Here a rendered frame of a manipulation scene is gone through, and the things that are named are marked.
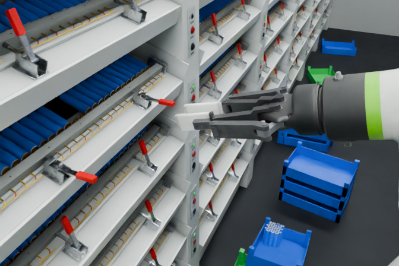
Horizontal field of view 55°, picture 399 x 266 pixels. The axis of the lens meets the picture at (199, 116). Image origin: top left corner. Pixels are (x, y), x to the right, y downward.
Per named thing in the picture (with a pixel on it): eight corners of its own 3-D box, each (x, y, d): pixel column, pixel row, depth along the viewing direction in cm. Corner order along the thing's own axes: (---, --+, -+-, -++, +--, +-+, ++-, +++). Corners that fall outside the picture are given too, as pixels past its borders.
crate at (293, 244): (263, 232, 173) (266, 216, 172) (308, 247, 166) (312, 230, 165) (244, 266, 146) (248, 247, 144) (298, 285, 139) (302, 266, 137)
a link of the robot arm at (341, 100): (366, 56, 53) (362, 84, 46) (373, 127, 58) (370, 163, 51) (321, 61, 56) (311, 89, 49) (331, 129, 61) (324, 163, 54)
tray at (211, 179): (248, 137, 183) (259, 115, 175) (195, 224, 136) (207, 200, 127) (211, 117, 187) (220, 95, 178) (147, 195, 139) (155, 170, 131)
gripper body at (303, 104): (323, 147, 53) (260, 148, 57) (331, 116, 60) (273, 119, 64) (316, 99, 50) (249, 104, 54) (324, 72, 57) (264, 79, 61)
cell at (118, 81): (101, 74, 88) (124, 87, 87) (97, 77, 86) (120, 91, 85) (103, 67, 87) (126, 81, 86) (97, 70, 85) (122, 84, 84)
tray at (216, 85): (253, 64, 164) (266, 35, 155) (195, 136, 116) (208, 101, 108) (212, 43, 167) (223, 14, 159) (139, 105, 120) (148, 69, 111)
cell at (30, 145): (9, 133, 67) (38, 151, 66) (0, 138, 66) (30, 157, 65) (9, 125, 66) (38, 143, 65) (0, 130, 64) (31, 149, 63)
